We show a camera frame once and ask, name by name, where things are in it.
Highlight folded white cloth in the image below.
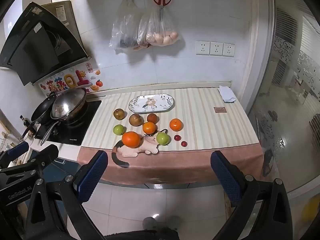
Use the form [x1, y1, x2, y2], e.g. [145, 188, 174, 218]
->
[217, 85, 237, 103]

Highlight dark sauce bottle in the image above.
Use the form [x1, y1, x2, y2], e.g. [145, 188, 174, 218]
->
[19, 115, 30, 133]

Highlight reddish brown apple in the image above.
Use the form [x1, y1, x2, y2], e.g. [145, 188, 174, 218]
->
[129, 113, 144, 127]

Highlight small orange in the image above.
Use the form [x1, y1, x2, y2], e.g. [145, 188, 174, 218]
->
[169, 118, 183, 132]
[142, 121, 157, 135]

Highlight plastic bag of eggs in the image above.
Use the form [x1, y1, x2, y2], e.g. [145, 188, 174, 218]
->
[145, 6, 180, 47]

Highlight person's dark clothing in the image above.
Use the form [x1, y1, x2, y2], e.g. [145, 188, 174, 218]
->
[104, 229, 180, 240]

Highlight steel wok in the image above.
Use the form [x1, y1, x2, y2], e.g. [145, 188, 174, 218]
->
[40, 97, 89, 146]

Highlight person's grey slipper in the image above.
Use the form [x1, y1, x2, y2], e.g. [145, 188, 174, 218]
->
[142, 217, 158, 230]

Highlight steel wok lid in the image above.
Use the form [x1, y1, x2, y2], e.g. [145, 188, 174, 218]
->
[50, 87, 87, 119]

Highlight white wall outlet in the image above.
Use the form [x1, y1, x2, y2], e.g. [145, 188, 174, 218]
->
[195, 41, 210, 55]
[222, 43, 235, 57]
[210, 42, 223, 56]

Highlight colourful wall stickers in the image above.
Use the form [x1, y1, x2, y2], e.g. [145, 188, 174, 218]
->
[40, 62, 104, 98]

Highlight floral oval ceramic plate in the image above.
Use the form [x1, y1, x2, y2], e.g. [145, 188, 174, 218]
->
[128, 94, 175, 113]

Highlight black frying pan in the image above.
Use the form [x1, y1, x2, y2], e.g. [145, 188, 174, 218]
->
[21, 94, 59, 138]

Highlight large orange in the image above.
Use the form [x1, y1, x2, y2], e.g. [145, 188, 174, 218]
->
[122, 131, 141, 148]

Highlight black induction cooktop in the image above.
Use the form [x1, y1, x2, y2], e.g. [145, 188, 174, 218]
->
[34, 100, 102, 146]

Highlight small clear plastic bag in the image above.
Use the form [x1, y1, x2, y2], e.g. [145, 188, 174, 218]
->
[137, 12, 153, 50]

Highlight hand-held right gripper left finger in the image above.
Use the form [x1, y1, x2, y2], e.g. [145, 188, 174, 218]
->
[25, 150, 108, 240]

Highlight black range hood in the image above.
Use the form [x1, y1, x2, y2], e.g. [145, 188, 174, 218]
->
[0, 1, 92, 87]

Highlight striped pink tablecloth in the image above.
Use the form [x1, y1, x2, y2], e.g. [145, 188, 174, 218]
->
[76, 87, 264, 184]

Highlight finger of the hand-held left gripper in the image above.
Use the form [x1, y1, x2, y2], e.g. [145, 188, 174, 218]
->
[0, 144, 59, 180]
[0, 141, 29, 168]

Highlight frosted glass sliding door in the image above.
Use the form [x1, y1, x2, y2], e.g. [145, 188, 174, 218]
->
[247, 0, 320, 198]

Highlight red scissors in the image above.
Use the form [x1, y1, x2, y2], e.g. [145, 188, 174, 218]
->
[152, 0, 172, 22]

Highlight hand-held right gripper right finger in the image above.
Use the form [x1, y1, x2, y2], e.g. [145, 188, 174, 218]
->
[211, 151, 293, 240]

